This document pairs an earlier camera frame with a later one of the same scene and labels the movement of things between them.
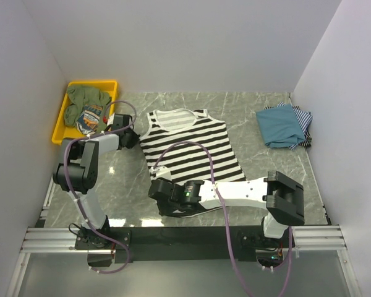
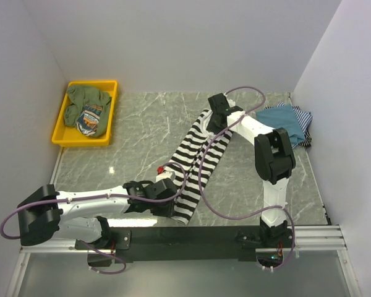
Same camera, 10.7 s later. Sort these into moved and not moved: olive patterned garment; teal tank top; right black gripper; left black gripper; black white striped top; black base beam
Moved: left black gripper; right black gripper; black white striped top
Not moved: teal tank top; olive patterned garment; black base beam
